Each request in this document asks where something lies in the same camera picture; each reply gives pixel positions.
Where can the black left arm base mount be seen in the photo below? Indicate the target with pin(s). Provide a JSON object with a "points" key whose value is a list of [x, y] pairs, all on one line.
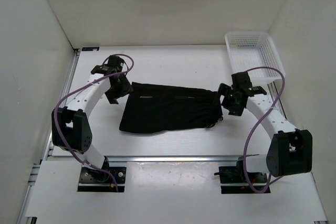
{"points": [[91, 180]]}

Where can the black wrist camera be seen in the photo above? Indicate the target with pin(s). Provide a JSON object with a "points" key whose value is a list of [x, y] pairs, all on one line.
{"points": [[115, 62], [241, 80]]}

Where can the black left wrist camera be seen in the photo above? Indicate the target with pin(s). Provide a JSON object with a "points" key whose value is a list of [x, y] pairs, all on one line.
{"points": [[115, 62]]}

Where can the white perforated plastic basket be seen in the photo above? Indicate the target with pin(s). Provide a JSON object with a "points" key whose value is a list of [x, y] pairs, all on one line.
{"points": [[253, 49]]}

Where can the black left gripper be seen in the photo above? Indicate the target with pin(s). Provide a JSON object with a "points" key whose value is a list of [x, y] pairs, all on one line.
{"points": [[126, 88]]}

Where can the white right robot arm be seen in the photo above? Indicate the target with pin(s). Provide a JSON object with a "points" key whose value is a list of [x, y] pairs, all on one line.
{"points": [[290, 150]]}

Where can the aluminium rail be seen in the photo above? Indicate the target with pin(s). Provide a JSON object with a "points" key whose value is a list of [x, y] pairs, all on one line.
{"points": [[274, 92], [60, 135], [147, 159]]}

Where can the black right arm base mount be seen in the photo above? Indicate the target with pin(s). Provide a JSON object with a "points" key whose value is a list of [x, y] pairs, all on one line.
{"points": [[233, 180]]}

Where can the aluminium front rail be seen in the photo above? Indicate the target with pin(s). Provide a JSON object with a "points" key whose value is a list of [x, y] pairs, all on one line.
{"points": [[147, 159]]}

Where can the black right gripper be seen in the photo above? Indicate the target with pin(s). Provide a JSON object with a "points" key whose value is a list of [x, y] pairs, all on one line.
{"points": [[224, 89]]}

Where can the aluminium right side rail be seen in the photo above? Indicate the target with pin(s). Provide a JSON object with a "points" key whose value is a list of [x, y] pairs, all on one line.
{"points": [[274, 92]]}

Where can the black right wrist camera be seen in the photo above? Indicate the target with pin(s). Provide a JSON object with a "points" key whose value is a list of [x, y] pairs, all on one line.
{"points": [[241, 80]]}

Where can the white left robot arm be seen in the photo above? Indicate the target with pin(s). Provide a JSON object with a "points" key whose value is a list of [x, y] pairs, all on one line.
{"points": [[70, 124]]}

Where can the black shorts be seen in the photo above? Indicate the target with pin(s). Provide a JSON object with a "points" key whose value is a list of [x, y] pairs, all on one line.
{"points": [[152, 108]]}

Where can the aluminium left side rail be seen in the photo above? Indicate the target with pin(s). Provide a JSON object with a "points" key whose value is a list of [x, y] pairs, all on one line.
{"points": [[60, 135]]}

